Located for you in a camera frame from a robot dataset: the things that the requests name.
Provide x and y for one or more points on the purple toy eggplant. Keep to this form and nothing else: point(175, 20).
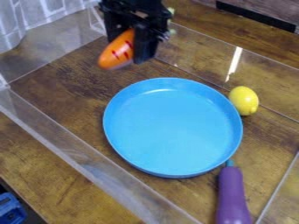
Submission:
point(232, 209)

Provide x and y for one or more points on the dark baseboard strip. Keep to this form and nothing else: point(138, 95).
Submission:
point(256, 16)

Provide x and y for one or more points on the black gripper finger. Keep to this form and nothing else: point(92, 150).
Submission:
point(146, 42)
point(116, 24)

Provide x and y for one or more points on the orange toy carrot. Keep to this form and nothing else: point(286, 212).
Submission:
point(118, 54)

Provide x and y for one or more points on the clear acrylic enclosure wall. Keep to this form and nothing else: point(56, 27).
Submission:
point(56, 160)

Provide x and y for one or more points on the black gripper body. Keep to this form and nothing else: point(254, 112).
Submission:
point(147, 12)

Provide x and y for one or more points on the white gridded curtain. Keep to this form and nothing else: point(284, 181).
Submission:
point(21, 15)

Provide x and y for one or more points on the yellow toy lemon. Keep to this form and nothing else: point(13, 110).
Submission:
point(244, 100)

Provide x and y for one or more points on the blue object at corner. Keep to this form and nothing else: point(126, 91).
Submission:
point(12, 213)

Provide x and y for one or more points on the blue round plate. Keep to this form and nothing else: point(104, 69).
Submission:
point(172, 127)

